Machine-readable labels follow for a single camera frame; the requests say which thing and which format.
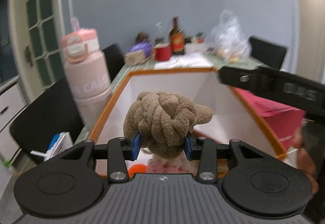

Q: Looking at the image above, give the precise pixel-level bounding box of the blue white tissue pack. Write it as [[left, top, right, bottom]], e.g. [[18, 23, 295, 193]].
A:
[[30, 132, 73, 161]]

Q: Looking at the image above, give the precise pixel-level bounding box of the white condiment tray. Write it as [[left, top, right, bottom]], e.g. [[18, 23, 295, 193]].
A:
[[184, 43, 208, 54]]

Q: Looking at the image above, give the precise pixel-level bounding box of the white deer table runner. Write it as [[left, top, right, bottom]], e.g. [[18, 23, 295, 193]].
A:
[[154, 53, 213, 70]]

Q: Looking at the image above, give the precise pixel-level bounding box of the white cabinet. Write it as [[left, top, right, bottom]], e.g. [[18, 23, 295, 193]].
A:
[[1, 76, 26, 161]]

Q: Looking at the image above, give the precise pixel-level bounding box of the pink plush toy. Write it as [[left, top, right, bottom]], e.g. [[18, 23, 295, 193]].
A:
[[146, 153, 199, 176]]

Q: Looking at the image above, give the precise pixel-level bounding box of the clear water bottle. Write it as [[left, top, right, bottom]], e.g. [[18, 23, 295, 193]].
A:
[[154, 22, 164, 45]]

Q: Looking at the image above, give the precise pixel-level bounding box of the green checked tablecloth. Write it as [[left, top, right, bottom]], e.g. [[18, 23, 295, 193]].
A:
[[78, 54, 267, 145]]

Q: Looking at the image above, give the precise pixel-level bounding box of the beige room door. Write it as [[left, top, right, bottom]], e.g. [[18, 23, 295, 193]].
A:
[[296, 0, 324, 82]]

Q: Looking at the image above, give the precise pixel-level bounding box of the black chair right side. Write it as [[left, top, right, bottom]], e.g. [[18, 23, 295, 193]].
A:
[[248, 36, 288, 70]]

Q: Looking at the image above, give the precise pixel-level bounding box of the orange crochet fruit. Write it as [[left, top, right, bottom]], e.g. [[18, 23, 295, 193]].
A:
[[128, 164, 147, 177]]

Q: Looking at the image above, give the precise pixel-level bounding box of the red Wonderlab box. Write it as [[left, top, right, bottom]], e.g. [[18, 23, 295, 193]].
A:
[[236, 88, 305, 151]]

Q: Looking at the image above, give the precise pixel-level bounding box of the orange storage box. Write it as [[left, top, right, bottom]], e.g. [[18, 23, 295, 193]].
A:
[[89, 66, 287, 179]]

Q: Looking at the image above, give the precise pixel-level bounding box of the black chair left near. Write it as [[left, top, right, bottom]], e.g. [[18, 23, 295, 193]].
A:
[[9, 77, 84, 164]]

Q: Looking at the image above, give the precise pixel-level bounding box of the glass panel door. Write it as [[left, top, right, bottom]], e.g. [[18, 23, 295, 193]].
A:
[[9, 0, 64, 99]]

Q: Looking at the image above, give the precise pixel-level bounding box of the black chair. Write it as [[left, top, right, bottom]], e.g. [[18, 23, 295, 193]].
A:
[[248, 36, 288, 70], [102, 43, 125, 82], [9, 77, 84, 164]]

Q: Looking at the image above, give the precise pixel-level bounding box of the clear plastic bag with snacks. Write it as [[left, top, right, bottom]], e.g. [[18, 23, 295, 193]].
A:
[[205, 10, 252, 64]]

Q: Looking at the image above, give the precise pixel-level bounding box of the brown knotted plush rope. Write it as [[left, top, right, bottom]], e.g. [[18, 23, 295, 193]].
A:
[[122, 90, 213, 160]]

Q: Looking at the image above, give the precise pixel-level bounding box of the purple pouch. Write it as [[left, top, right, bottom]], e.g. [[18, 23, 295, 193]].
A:
[[130, 41, 152, 57]]

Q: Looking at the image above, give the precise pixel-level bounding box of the red mug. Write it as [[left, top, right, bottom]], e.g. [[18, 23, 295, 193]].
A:
[[153, 43, 171, 61]]

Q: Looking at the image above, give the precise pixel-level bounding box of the dark liquor bottle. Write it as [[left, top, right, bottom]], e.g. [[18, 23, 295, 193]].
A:
[[170, 16, 184, 55]]

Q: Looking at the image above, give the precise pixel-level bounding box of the pink water bottle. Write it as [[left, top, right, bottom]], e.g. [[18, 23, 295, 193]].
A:
[[62, 17, 112, 131]]

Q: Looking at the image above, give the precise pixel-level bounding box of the brown figurine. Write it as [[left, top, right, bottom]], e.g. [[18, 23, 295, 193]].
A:
[[135, 32, 150, 44]]

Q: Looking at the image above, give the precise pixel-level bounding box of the black chair left far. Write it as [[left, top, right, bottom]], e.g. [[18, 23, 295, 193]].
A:
[[102, 43, 125, 82]]

